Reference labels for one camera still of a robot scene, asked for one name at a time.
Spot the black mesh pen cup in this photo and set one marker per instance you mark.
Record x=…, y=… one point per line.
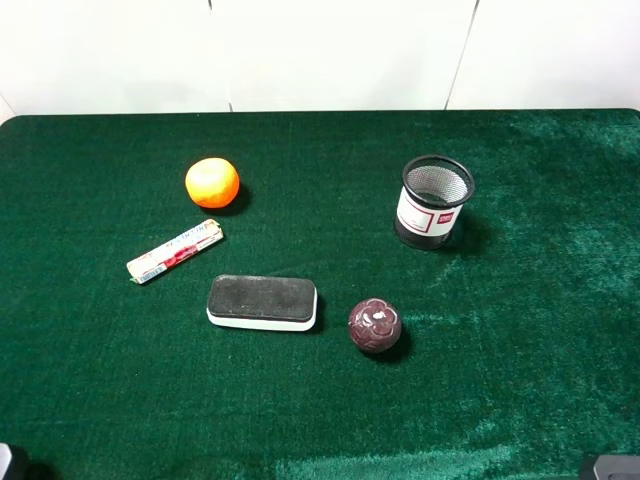
x=434, y=191

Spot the green velvet tablecloth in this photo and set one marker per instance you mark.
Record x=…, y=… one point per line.
x=519, y=351

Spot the white red candy stick pack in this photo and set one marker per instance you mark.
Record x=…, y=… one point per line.
x=173, y=252

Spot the orange mandarin fruit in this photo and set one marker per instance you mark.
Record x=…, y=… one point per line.
x=212, y=183

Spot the dark red carved ball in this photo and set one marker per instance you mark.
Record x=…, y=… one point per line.
x=374, y=325

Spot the black white board eraser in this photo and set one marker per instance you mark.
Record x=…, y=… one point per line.
x=262, y=303

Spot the grey black device bottom right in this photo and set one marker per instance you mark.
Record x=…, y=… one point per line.
x=611, y=467

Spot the black white device bottom left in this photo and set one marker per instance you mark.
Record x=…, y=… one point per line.
x=14, y=462

